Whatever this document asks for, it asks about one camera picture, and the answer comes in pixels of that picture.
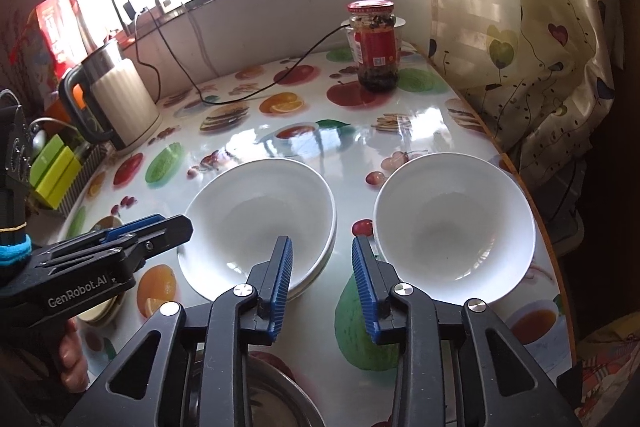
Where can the person's left hand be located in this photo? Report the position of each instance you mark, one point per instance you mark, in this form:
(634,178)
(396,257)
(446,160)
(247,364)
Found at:
(75,357)

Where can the orange box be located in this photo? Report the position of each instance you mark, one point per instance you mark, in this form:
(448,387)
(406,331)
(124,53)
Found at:
(59,112)

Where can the colourful printed cloth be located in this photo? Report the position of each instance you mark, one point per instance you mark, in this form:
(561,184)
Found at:
(610,367)

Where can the red label glass jar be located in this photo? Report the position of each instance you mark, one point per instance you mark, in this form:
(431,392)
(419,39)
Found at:
(375,52)

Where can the cartoon printed poster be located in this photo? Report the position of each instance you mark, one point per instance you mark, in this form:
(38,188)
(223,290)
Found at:
(57,27)

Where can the heart printed curtain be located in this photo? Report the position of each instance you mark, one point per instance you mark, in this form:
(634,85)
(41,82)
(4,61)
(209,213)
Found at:
(525,32)

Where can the cream electric kettle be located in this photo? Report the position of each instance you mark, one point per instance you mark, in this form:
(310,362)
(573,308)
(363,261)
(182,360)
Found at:
(125,102)

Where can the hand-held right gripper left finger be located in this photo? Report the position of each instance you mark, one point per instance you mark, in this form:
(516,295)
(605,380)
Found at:
(282,287)

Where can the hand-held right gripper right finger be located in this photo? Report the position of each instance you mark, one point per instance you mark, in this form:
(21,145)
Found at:
(367,292)

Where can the stainless steel bowl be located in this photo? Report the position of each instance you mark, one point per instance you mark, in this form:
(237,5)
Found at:
(280,399)

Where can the grey chevron tray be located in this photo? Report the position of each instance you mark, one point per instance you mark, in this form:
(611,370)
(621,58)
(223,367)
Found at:
(87,179)

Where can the food printed tablecloth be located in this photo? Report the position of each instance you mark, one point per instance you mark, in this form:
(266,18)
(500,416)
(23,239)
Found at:
(320,142)

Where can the dark green box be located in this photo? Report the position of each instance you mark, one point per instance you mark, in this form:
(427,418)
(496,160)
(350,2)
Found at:
(45,157)

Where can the small white blue-striped bowl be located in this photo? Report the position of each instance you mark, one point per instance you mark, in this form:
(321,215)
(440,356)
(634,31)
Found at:
(450,217)

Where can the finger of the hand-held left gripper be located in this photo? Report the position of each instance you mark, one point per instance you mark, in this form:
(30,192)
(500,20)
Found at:
(95,257)
(165,229)

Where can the large white blue-striped bowl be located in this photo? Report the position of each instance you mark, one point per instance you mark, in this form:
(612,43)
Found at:
(250,212)

